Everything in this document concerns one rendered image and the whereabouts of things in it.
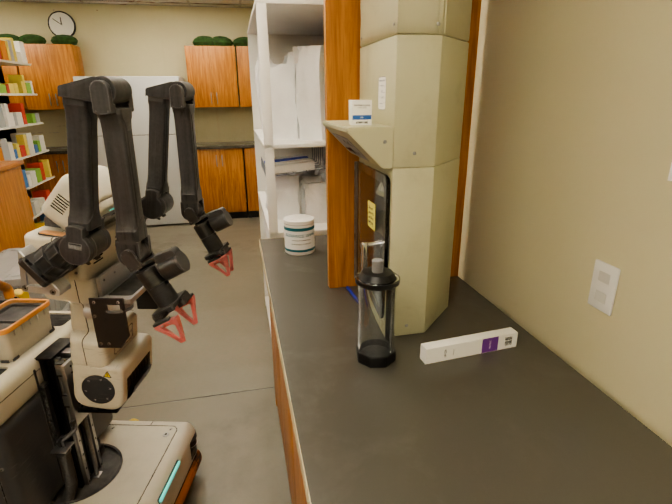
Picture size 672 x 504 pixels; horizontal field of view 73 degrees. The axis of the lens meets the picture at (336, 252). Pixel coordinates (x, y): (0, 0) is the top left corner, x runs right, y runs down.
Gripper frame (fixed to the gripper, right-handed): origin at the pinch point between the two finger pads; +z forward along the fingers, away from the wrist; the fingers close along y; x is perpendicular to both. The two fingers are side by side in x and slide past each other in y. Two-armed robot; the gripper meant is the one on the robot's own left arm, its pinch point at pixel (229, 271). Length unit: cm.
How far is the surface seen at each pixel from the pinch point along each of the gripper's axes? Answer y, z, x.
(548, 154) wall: -24, 2, -105
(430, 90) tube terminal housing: -33, -27, -82
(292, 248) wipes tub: 31.9, 9.8, -15.4
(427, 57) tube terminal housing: -33, -34, -84
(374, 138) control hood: -36, -23, -66
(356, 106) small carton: -30, -32, -65
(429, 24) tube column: -32, -40, -87
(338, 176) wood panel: -1, -14, -50
